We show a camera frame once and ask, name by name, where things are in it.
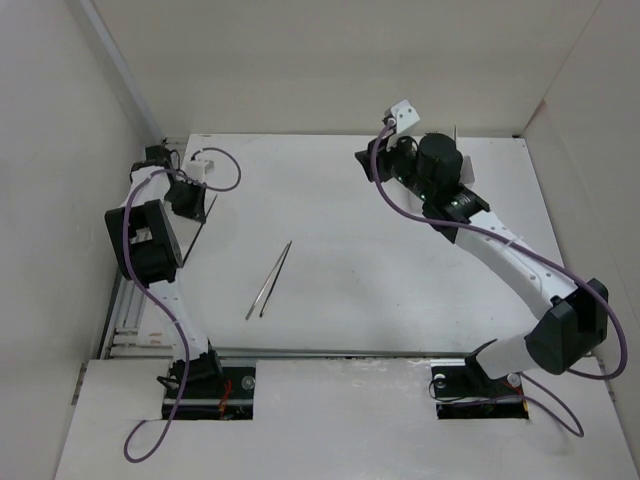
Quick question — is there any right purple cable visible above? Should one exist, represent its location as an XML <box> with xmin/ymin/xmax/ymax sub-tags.
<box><xmin>374</xmin><ymin>122</ymin><xmax>629</xmax><ymax>439</ymax></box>

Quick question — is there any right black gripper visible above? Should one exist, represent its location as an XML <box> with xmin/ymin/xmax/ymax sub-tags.
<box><xmin>353</xmin><ymin>127</ymin><xmax>433</xmax><ymax>203</ymax></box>

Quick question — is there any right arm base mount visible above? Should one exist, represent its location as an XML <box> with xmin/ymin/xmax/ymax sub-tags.
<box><xmin>429</xmin><ymin>365</ymin><xmax>529</xmax><ymax>420</ymax></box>

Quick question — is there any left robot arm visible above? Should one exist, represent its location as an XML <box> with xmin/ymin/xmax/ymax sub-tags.
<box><xmin>104</xmin><ymin>145</ymin><xmax>224</xmax><ymax>397</ymax></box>

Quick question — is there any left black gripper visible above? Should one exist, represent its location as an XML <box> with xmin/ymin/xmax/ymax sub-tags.
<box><xmin>163</xmin><ymin>177</ymin><xmax>206</xmax><ymax>223</ymax></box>

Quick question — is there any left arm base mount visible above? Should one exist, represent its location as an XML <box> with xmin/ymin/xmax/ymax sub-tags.
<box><xmin>156</xmin><ymin>349</ymin><xmax>256</xmax><ymax>421</ymax></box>

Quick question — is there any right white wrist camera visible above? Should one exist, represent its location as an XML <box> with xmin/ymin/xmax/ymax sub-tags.
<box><xmin>383</xmin><ymin>100</ymin><xmax>421</xmax><ymax>136</ymax></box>

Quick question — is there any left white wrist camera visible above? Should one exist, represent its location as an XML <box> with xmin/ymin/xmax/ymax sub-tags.
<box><xmin>183</xmin><ymin>158</ymin><xmax>214</xmax><ymax>183</ymax></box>

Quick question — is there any black chopstick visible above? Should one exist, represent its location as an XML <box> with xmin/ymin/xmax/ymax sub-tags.
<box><xmin>183</xmin><ymin>194</ymin><xmax>218</xmax><ymax>266</ymax></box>
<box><xmin>259</xmin><ymin>240</ymin><xmax>293</xmax><ymax>318</ymax></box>

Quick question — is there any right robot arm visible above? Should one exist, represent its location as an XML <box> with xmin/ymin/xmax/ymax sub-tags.
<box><xmin>355</xmin><ymin>133</ymin><xmax>608</xmax><ymax>394</ymax></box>

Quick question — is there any aluminium rail frame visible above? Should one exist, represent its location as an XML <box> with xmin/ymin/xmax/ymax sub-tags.
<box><xmin>102</xmin><ymin>137</ymin><xmax>189</xmax><ymax>360</ymax></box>

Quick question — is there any white divided utensil container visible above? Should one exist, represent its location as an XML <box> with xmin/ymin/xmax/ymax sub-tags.
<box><xmin>407</xmin><ymin>154</ymin><xmax>476</xmax><ymax>211</ymax></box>

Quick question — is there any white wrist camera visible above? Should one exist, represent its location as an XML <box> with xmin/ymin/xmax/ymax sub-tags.
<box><xmin>383</xmin><ymin>100</ymin><xmax>421</xmax><ymax>136</ymax></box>
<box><xmin>183</xmin><ymin>158</ymin><xmax>214</xmax><ymax>183</ymax></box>

